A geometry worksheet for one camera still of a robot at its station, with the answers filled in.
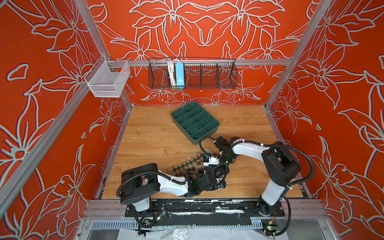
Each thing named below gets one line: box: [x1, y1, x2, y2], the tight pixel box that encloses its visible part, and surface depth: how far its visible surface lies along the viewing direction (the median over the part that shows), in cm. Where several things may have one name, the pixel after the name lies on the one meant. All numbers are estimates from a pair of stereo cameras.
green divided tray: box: [171, 101, 220, 145], surface depth 106 cm
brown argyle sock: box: [168, 150, 204, 178], surface depth 88 cm
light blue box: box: [175, 62, 185, 89], surface depth 92 cm
